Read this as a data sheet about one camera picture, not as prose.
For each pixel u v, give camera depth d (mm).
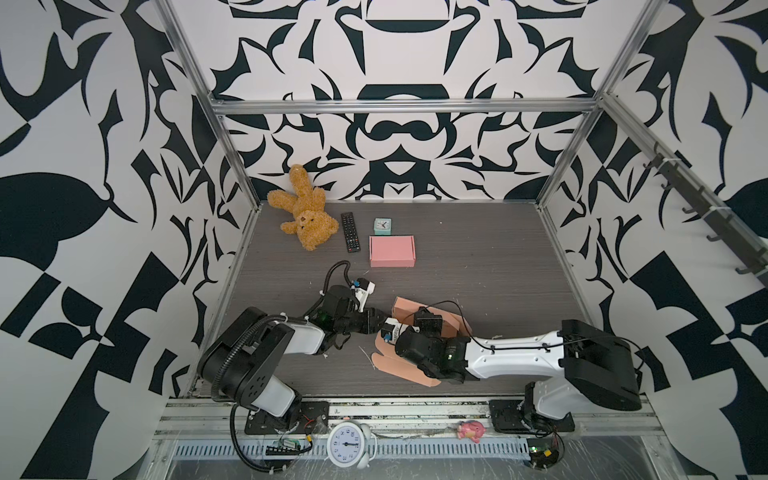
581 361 426
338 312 737
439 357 617
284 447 687
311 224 1018
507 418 740
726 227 549
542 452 714
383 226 1111
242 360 445
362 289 824
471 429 701
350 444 687
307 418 735
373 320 779
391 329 725
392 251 1025
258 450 711
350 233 1081
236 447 689
